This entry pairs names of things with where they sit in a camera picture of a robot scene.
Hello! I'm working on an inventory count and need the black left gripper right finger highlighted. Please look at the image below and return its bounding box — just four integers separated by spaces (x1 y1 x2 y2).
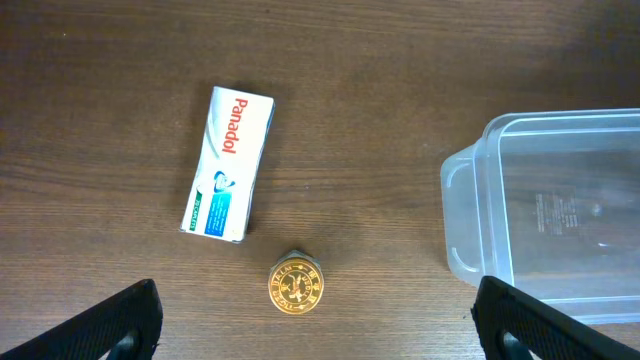
471 276 639 360

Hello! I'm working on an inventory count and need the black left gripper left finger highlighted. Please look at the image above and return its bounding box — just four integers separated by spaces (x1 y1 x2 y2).
1 279 163 360

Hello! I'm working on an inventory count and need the white Panadol medicine box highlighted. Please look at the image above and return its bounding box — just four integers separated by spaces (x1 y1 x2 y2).
180 86 275 243

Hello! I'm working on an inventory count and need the small gold-lidded balm jar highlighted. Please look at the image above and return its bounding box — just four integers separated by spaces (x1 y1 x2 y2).
268 250 325 315

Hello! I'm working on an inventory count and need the clear plastic container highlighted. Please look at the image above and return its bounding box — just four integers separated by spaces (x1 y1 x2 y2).
440 108 639 325

